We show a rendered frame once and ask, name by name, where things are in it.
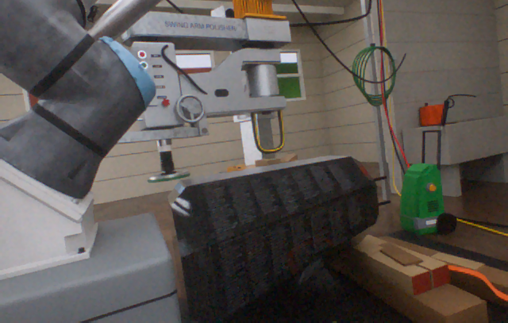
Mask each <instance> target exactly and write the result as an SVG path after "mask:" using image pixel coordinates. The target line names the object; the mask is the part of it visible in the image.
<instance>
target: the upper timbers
mask: <svg viewBox="0 0 508 323"><path fill-rule="evenodd" d="M363 240H365V241H368V242H371V243H373V244H382V243H386V241H384V240H381V239H379V238H376V237H373V236H370V235H367V236H366V237H365V238H364V239H363ZM392 244H393V243H392ZM393 245H395V246H397V247H399V248H401V249H403V250H405V251H407V252H409V253H411V254H413V255H415V256H417V257H418V258H420V259H422V260H424V262H422V263H416V264H413V265H409V266H403V265H401V264H400V263H398V262H397V261H395V260H393V259H392V258H390V257H388V256H386V255H384V254H383V253H382V252H377V253H374V254H372V255H369V256H366V255H364V254H363V253H360V252H357V251H355V250H352V249H350V250H349V251H348V252H346V253H345V259H347V260H348V261H350V262H352V263H354V264H355V265H357V266H359V267H362V268H363V269H364V270H366V271H369V272H370V273H372V274H373V275H376V276H377V277H380V278H382V279H384V280H386V281H387V282H389V283H390V284H392V285H394V286H396V287H397V288H399V289H401V290H404V291H405V292H406V293H408V294H411V295H412V296H415V295H417V294H420V293H423V292H426V291H427V290H431V287H432V288H435V287H436V288H437V287H439V286H442V285H445V284H446V283H449V274H448V264H447V263H445V262H442V261H440V260H436V259H434V258H431V257H429V256H425V255H423V254H421V253H419V252H415V251H413V250H410V249H408V248H404V247H402V246H399V245H397V244H393Z"/></svg>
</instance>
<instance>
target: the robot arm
mask: <svg viewBox="0 0 508 323"><path fill-rule="evenodd" d="M161 1H163V0H119V1H117V2H116V3H115V4H114V5H113V6H111V7H110V9H109V10H108V11H106V12H105V13H104V14H103V15H102V16H101V17H100V18H99V19H98V20H97V21H96V22H93V21H94V17H95V16H96V14H97V13H98V11H99V10H98V8H100V7H98V6H96V5H94V4H95V3H96V2H100V0H0V72H1V73H2V74H3V75H4V76H6V77H7V78H9V79H11V80H12V81H13V82H15V83H16V84H17V85H18V86H19V87H21V88H22V89H24V90H26V91H27V92H28V93H30V94H31V95H32V96H34V97H35V98H37V99H38V100H39V101H38V102H37V103H36V104H35V105H34V106H33V107H31V108H30V109H29V110H28V111H27V112H26V113H24V114H22V115H20V116H18V117H15V118H14V119H12V120H9V121H7V122H5V123H3V124H1V125H0V158H1V159H3V160H4V161H6V162H7V163H8V164H10V165H11V166H13V167H15V168H17V169H18V170H19V171H21V172H23V173H24V174H26V175H27V176H28V177H30V178H31V179H35V180H36V181H38V182H40V183H43V184H44V185H46V186H49V187H51V188H52V189H54V190H57V191H59V192H60V193H62V194H65V195H68V196H70V197H73V198H77V199H83V198H84V197H85V196H86V195H87V194H88V192H89V191H90V189H91V187H92V184H93V182H94V178H95V176H96V175H97V172H98V168H99V165H100V163H101V162H102V160H103V159H104V157H105V156H106V155H107V154H108V153H109V152H110V150H111V149H112V148H113V147H114V145H115V144H117V143H118V142H119V140H120V139H121V138H122V137H123V135H124V134H125V133H126V132H127V131H128V129H129V128H130V127H131V126H132V125H133V123H134V122H135V121H136V120H137V119H138V117H139V116H140V115H141V114H142V113H143V112H145V111H146V110H147V108H148V106H149V105H150V103H151V102H152V100H153V99H154V97H155V95H156V86H155V83H154V82H153V79H152V77H151V75H150V74H149V73H148V72H147V70H146V69H145V68H144V67H143V66H142V65H141V64H140V62H139V61H138V60H137V58H136V57H135V56H134V55H132V54H131V53H130V52H129V51H128V50H127V49H126V48H125V47H123V46H122V45H121V44H119V43H117V42H116V41H115V40H116V39H117V38H118V37H119V36H120V35H121V34H123V33H124V32H125V31H126V30H128V29H129V28H130V27H131V26H132V25H134V24H135V23H136V22H137V21H139V20H140V19H141V18H142V17H143V16H144V15H145V14H146V13H148V12H149V11H150V10H152V9H153V8H154V7H155V6H157V5H158V4H159V3H160V2H161ZM100 9H101V8H100ZM89 18H90V19H92V21H91V20H89ZM87 21H90V22H93V23H94V24H93V25H92V26H90V25H89V24H88V23H87ZM85 27H88V28H89V29H88V30H87V31H85V30H84V29H85Z"/></svg>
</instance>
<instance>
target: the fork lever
mask: <svg viewBox="0 0 508 323"><path fill-rule="evenodd" d="M202 133H204V134H206V133H208V130H207V128H203V129H202ZM192 137H202V136H200V135H199V129H198V127H190V128H180V129H159V130H149V131H138V132H127V133H125V134H124V135H123V137H122V138H121V139H120V140H119V142H118V144H131V143H140V142H149V141H156V140H166V139H172V140H174V139H183V138H192Z"/></svg>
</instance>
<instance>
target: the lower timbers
mask: <svg viewBox="0 0 508 323"><path fill-rule="evenodd" d="M379 239H381V240H384V241H386V242H391V243H393V244H397V245H399V246H402V247H404V248H408V249H410V250H413V251H415V252H419V253H421V254H423V255H425V256H429V257H430V256H433V255H434V254H436V253H438V252H439V251H437V250H433V249H431V248H426V247H423V246H421V245H416V244H411V243H407V242H405V241H402V240H397V239H394V238H391V237H388V236H382V237H380V238H379ZM330 266H331V267H333V268H335V269H336V270H338V271H339V272H340V273H341V274H344V275H346V276H348V277H349V278H350V279H351V280H352V281H354V282H355V283H357V284H359V285H360V286H362V287H363V288H364V289H366V290H368V291H369V292H371V293H372V294H374V295H375V296H376V297H378V298H379V299H381V300H382V301H384V302H385V303H386V304H388V305H389V306H391V307H392V308H393V309H395V310H397V311H398V312H399V313H401V314H402V315H404V316H405V317H407V318H409V319H410V320H411V321H413V322H414V323H488V316H487V302H486V301H485V300H488V301H490V302H493V303H495V304H498V305H500V306H504V307H506V308H508V301H506V300H504V299H502V298H500V297H499V296H497V295H496V293H495V292H494V291H493V290H492V289H491V288H490V287H489V286H488V285H487V284H486V283H485V282H484V281H483V280H482V279H481V278H479V277H477V276H474V275H471V274H468V273H464V272H461V271H454V270H449V269H448V274H449V283H446V284H445V285H442V286H439V287H437V288H436V287H435V288H432V287H431V290H427V291H426V292H423V293H420V294H417V295H415V296H412V295H411V294H408V293H406V292H405V291H404V290H401V289H399V288H397V287H396V286H394V285H392V284H390V283H389V282H387V281H386V280H384V279H382V278H380V277H377V276H376V275H373V274H372V273H370V272H369V271H366V270H364V269H363V268H362V267H359V266H357V265H355V264H354V263H352V262H350V261H348V260H347V259H345V255H343V256H341V257H340V258H338V259H337V260H335V261H334V262H332V263H331V264H330ZM478 272H480V273H482V274H483V275H485V276H486V278H487V279H488V280H489V282H490V283H491V284H492V285H493V287H494V288H495V289H496V290H498V291H500V292H502V293H504V294H506V295H508V271H503V270H500V269H497V268H494V267H490V266H487V265H485V266H484V267H482V268H481V269H479V270H478ZM476 296H477V297H476ZM478 297H479V298H478ZM481 298H483V299H485V300H483V299H481Z"/></svg>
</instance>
